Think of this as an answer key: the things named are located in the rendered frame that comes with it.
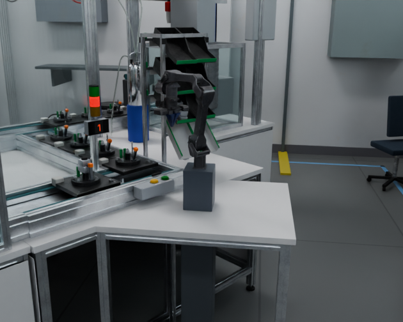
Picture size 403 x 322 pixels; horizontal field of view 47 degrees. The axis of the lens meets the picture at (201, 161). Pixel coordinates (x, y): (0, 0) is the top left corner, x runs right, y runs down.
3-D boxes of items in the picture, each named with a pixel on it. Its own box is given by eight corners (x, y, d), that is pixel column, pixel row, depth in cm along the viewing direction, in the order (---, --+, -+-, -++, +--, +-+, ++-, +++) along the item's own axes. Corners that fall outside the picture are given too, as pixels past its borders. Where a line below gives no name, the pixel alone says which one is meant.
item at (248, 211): (295, 245, 196) (296, 239, 195) (90, 231, 206) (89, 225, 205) (287, 188, 262) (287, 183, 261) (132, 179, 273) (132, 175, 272)
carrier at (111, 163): (158, 166, 259) (158, 144, 255) (123, 176, 243) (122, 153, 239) (132, 156, 275) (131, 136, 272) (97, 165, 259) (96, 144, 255)
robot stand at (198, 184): (212, 211, 221) (212, 172, 215) (183, 210, 223) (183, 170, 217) (214, 200, 234) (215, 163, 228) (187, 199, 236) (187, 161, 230)
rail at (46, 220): (186, 186, 253) (186, 168, 250) (31, 238, 193) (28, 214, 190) (180, 184, 257) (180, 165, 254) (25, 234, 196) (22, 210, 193)
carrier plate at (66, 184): (120, 185, 228) (120, 181, 228) (77, 198, 212) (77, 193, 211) (93, 174, 244) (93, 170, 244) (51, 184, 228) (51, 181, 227)
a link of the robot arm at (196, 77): (214, 96, 211) (214, 72, 209) (201, 98, 206) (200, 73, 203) (174, 90, 232) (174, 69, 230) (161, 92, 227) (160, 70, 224)
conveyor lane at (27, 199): (172, 186, 254) (172, 168, 251) (24, 234, 197) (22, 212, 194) (140, 174, 273) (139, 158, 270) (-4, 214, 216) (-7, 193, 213)
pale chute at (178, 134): (198, 156, 265) (201, 152, 262) (179, 160, 258) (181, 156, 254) (179, 116, 275) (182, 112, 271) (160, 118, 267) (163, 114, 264)
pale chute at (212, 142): (216, 151, 275) (219, 147, 272) (197, 154, 268) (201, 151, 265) (197, 112, 285) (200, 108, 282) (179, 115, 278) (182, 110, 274)
